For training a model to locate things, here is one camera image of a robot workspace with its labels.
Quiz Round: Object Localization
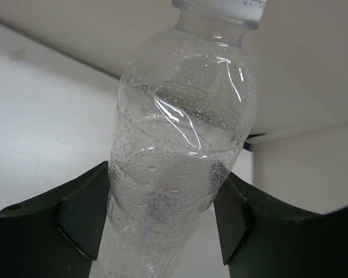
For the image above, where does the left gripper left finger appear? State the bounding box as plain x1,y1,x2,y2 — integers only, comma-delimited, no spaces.
0,162,109,278

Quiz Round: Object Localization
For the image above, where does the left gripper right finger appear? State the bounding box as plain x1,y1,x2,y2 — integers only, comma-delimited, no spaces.
214,174,348,278

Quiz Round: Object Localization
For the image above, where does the clear plastic water bottle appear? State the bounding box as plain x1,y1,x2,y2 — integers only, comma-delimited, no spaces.
90,1,266,277

